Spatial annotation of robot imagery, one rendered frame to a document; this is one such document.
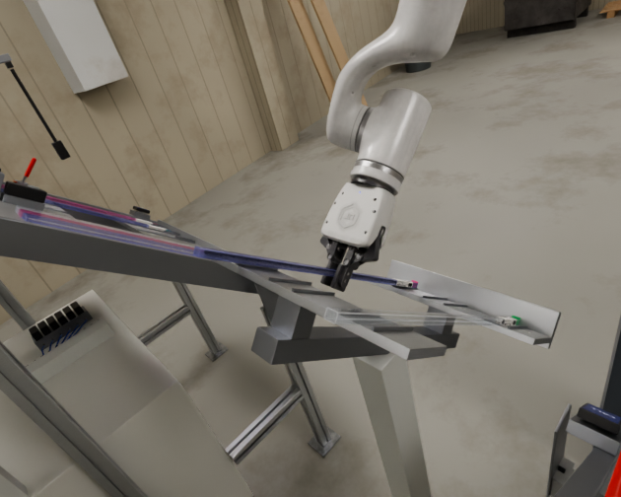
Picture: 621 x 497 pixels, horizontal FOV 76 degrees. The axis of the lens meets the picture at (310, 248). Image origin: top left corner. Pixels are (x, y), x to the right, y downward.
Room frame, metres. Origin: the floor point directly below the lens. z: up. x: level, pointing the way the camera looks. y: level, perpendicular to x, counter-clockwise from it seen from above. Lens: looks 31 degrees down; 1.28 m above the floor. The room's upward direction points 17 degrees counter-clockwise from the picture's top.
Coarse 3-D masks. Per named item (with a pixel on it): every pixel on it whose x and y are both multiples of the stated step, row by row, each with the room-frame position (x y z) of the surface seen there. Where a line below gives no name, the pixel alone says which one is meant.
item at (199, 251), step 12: (204, 252) 0.40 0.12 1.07; (216, 252) 0.41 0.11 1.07; (228, 252) 0.42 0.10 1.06; (252, 264) 0.43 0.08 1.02; (264, 264) 0.44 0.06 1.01; (276, 264) 0.45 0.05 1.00; (288, 264) 0.46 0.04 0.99; (300, 264) 0.47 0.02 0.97; (360, 276) 0.53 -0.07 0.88; (372, 276) 0.55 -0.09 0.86
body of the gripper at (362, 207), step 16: (352, 192) 0.58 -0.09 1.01; (368, 192) 0.55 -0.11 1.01; (384, 192) 0.54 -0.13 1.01; (336, 208) 0.58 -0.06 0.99; (352, 208) 0.55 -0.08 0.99; (368, 208) 0.53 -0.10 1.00; (384, 208) 0.53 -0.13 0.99; (336, 224) 0.55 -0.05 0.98; (352, 224) 0.53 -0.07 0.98; (368, 224) 0.51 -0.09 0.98; (384, 224) 0.52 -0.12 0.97; (336, 240) 0.54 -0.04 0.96; (352, 240) 0.51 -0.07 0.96; (368, 240) 0.50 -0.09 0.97; (384, 240) 0.52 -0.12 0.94
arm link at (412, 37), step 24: (408, 0) 0.59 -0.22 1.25; (432, 0) 0.57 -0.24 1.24; (456, 0) 0.57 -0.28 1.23; (408, 24) 0.59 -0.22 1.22; (432, 24) 0.57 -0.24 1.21; (456, 24) 0.58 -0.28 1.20; (384, 48) 0.60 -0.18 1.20; (408, 48) 0.58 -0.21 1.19; (432, 48) 0.57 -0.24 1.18; (360, 72) 0.62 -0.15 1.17; (336, 96) 0.64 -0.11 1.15; (360, 96) 0.66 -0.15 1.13; (336, 120) 0.64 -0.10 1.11; (360, 120) 0.63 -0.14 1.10; (336, 144) 0.65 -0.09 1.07
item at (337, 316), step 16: (336, 320) 0.25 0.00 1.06; (352, 320) 0.26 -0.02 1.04; (368, 320) 0.27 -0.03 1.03; (384, 320) 0.28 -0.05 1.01; (400, 320) 0.30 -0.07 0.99; (416, 320) 0.31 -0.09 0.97; (432, 320) 0.33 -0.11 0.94; (448, 320) 0.35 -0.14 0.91; (464, 320) 0.37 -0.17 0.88; (480, 320) 0.39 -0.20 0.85; (496, 320) 0.42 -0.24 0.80
